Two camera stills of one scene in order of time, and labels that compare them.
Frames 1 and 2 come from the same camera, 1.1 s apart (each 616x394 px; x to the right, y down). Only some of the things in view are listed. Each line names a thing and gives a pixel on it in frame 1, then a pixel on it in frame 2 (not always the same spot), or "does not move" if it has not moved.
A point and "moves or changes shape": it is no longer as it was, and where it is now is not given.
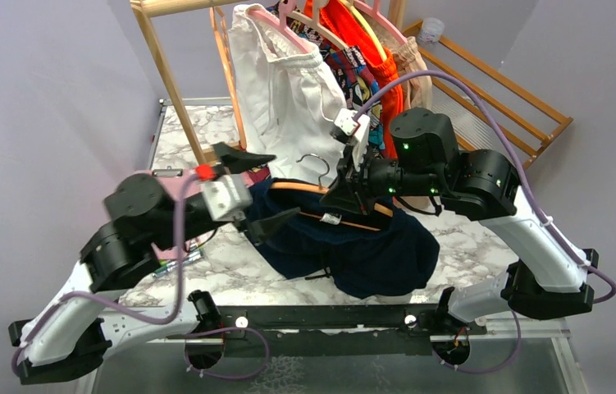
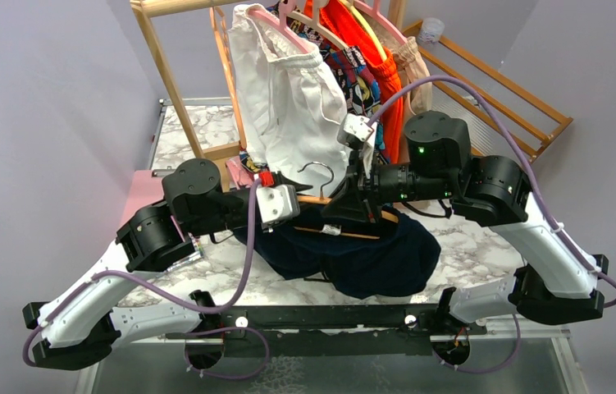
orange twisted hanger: x=220 y=24 does not move
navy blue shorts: x=376 y=254 does not move
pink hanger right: x=373 y=12 does not move
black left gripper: x=259 y=228 -> x=268 y=226
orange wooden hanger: x=324 y=190 moves or changes shape
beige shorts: x=417 y=93 does not move
